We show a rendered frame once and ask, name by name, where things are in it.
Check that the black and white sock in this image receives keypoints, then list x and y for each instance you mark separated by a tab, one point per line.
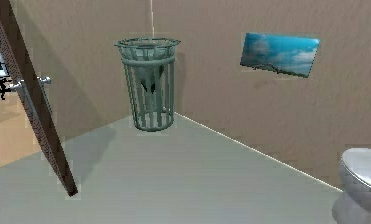
149	78

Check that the green slatted bin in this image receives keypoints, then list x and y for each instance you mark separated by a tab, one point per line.
149	60

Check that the brown room door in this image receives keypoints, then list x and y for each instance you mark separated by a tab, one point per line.
33	100

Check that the black chair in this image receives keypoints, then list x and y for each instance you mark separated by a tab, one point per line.
0	83

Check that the white toilet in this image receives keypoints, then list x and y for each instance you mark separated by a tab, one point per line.
359	186

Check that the blue sky wall picture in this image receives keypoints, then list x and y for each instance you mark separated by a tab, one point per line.
279	53

